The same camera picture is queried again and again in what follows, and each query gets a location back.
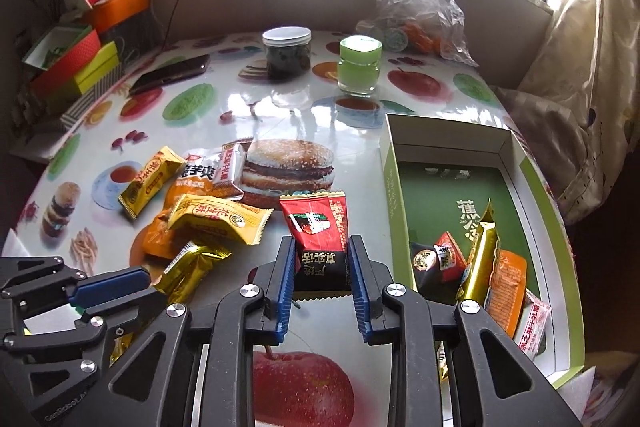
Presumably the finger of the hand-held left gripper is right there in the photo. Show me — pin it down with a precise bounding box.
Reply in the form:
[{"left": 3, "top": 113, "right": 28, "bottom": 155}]
[
  {"left": 0, "top": 257, "right": 151, "bottom": 308},
  {"left": 2, "top": 288, "right": 168, "bottom": 353}
]

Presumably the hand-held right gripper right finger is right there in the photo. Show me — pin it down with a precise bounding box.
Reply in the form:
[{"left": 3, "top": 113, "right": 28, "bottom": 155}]
[{"left": 348, "top": 235, "right": 571, "bottom": 427}]

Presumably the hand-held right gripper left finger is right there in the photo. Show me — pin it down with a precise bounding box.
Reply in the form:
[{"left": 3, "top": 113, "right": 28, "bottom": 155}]
[{"left": 95, "top": 236, "right": 297, "bottom": 427}]

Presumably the orange snack packet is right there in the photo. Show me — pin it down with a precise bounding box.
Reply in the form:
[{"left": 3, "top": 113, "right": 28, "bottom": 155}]
[
  {"left": 142, "top": 207, "right": 201, "bottom": 258},
  {"left": 485, "top": 249, "right": 528, "bottom": 338}
]

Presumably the red black snack packet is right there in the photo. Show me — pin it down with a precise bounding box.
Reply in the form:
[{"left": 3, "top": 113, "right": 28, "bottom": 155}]
[
  {"left": 279, "top": 191, "right": 349, "bottom": 293},
  {"left": 409, "top": 232, "right": 468, "bottom": 295}
]

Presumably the yellow snack packet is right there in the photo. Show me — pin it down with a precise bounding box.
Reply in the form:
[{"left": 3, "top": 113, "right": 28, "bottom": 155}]
[
  {"left": 117, "top": 147, "right": 186, "bottom": 220},
  {"left": 167, "top": 194, "right": 273, "bottom": 245}
]

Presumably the long gold snack bar packet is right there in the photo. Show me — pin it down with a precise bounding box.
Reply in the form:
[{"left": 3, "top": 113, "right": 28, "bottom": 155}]
[{"left": 456, "top": 202, "right": 503, "bottom": 308}]

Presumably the white red snack packet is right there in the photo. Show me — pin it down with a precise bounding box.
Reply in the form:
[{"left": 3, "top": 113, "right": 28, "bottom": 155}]
[
  {"left": 515, "top": 292, "right": 553, "bottom": 360},
  {"left": 220, "top": 139, "right": 255, "bottom": 200}
]

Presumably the green white cardboard box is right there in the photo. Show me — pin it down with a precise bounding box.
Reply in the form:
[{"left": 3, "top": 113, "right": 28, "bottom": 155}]
[{"left": 380, "top": 113, "right": 586, "bottom": 390}]

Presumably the orange white snack pouch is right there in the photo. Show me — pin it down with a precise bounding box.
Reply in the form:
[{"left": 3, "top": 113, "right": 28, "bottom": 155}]
[{"left": 165, "top": 146, "right": 246, "bottom": 208}]

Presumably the white foam sheet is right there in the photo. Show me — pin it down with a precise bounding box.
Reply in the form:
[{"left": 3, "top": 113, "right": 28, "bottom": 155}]
[
  {"left": 552, "top": 364, "right": 603, "bottom": 410},
  {"left": 22, "top": 302, "right": 83, "bottom": 335}
]

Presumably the striped black white box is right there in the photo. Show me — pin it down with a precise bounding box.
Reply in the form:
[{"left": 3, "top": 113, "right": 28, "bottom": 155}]
[{"left": 60, "top": 67, "right": 126, "bottom": 128}]

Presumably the lime green box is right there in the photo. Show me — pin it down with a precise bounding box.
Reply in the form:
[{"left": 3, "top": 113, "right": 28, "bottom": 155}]
[{"left": 72, "top": 42, "right": 122, "bottom": 92}]

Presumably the green jar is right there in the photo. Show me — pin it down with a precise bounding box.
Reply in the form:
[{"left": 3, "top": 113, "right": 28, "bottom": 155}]
[{"left": 337, "top": 35, "right": 383, "bottom": 96}]

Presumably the black smartphone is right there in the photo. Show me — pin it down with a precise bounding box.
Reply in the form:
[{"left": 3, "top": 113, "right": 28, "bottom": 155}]
[{"left": 129, "top": 54, "right": 211, "bottom": 96}]

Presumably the red perforated box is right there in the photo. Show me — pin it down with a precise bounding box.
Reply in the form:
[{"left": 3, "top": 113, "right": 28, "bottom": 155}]
[{"left": 22, "top": 26, "right": 102, "bottom": 98}]

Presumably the beige striped cloth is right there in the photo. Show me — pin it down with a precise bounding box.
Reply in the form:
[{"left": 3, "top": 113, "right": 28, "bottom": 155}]
[{"left": 492, "top": 84, "right": 601, "bottom": 223}]

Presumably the dark-filled clear plastic jar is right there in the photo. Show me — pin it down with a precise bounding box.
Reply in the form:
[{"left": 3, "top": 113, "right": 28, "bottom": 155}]
[{"left": 262, "top": 27, "right": 313, "bottom": 82}]

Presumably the clear plastic bag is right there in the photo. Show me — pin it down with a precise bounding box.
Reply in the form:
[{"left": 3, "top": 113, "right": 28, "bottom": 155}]
[{"left": 356, "top": 0, "right": 480, "bottom": 68}]

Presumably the cream patterned curtain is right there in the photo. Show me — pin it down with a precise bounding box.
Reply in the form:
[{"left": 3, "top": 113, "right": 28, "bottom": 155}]
[{"left": 515, "top": 0, "right": 640, "bottom": 228}]

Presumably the black cable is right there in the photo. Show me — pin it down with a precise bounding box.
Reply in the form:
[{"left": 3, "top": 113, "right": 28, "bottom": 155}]
[{"left": 162, "top": 0, "right": 201, "bottom": 52}]

